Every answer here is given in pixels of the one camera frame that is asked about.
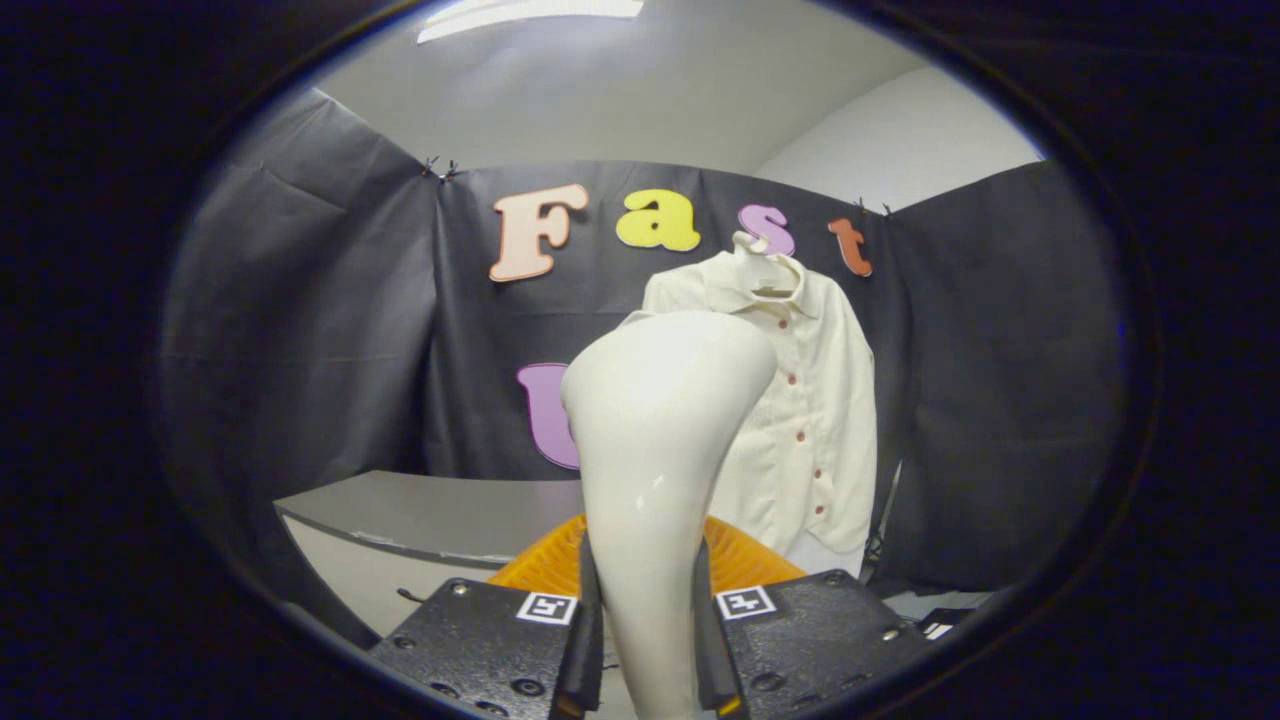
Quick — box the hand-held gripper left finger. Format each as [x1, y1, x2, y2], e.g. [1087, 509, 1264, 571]
[368, 513, 604, 720]

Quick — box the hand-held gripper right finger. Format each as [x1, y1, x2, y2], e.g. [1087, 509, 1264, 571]
[693, 515, 931, 720]

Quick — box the cream button-up shirt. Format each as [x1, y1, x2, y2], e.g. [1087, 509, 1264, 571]
[618, 250, 879, 578]

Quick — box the white garment steamer head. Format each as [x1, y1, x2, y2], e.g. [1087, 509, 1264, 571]
[560, 310, 780, 720]

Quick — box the thin steamer stand pole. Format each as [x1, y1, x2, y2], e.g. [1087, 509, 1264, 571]
[866, 460, 903, 566]

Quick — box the grey drawer cabinet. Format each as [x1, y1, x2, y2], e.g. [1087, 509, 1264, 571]
[274, 470, 587, 643]

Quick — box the black backdrop cloth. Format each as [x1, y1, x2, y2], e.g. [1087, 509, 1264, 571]
[160, 88, 1131, 598]

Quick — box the white plastic hanger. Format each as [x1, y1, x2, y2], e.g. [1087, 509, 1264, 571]
[731, 231, 805, 299]

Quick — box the ceiling light panel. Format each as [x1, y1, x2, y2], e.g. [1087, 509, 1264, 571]
[417, 0, 645, 44]

